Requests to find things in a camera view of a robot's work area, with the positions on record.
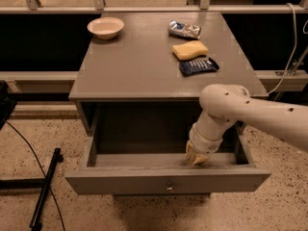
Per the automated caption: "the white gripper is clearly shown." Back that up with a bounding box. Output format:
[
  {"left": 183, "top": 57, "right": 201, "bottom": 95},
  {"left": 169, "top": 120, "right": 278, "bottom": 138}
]
[{"left": 186, "top": 125, "right": 222, "bottom": 165}]

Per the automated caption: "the silver foil snack bag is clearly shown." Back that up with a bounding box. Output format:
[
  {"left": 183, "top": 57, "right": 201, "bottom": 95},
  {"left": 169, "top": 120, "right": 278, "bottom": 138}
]
[{"left": 167, "top": 20, "right": 201, "bottom": 39}]

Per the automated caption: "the white ceramic bowl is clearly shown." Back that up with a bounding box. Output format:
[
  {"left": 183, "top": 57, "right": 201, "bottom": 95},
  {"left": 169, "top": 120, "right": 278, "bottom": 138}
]
[{"left": 87, "top": 17, "right": 124, "bottom": 39}]

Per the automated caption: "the grey wooden drawer cabinet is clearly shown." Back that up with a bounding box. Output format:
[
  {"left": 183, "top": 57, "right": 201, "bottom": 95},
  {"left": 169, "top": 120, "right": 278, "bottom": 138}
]
[{"left": 68, "top": 12, "right": 269, "bottom": 197}]

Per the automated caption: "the black object at left edge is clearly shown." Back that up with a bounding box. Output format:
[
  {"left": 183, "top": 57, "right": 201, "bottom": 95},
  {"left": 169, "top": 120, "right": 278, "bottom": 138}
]
[{"left": 0, "top": 82, "right": 16, "bottom": 130}]

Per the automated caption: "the metal railing frame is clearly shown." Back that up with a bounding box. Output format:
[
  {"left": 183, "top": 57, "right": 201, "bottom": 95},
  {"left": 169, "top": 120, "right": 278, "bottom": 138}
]
[{"left": 1, "top": 0, "right": 307, "bottom": 102}]

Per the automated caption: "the yellow sponge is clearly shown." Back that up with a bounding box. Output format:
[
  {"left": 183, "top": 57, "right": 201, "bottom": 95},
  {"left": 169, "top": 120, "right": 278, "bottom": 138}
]
[{"left": 172, "top": 40, "right": 208, "bottom": 61}]

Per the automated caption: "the dark blue snack packet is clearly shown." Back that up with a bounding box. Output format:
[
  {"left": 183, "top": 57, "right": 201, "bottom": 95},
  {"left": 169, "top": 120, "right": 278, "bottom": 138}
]
[{"left": 179, "top": 58, "right": 219, "bottom": 76}]

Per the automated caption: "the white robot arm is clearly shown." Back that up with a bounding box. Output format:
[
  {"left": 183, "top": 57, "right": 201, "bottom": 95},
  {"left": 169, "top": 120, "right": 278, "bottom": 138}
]
[{"left": 186, "top": 84, "right": 308, "bottom": 165}]

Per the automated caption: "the grey top drawer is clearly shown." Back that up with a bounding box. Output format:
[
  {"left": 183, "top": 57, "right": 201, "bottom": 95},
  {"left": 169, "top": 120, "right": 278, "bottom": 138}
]
[{"left": 65, "top": 124, "right": 270, "bottom": 195}]

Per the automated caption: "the black metal stand base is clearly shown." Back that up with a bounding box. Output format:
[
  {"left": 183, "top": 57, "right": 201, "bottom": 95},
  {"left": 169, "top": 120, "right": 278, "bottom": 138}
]
[{"left": 0, "top": 148, "right": 64, "bottom": 231}]

